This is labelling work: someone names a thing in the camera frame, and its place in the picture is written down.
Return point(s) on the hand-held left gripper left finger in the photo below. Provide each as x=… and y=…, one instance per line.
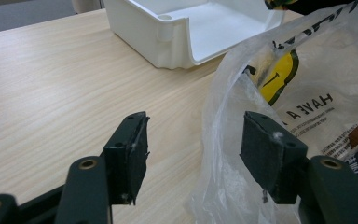
x=127, y=161

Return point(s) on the black yellow chips packet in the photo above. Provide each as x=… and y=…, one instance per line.
x=307, y=6

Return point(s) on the clear printed plastic bag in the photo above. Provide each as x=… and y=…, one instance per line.
x=323, y=81

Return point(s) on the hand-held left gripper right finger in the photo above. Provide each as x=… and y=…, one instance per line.
x=270, y=158

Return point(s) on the white plastic bin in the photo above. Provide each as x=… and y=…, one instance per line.
x=217, y=28

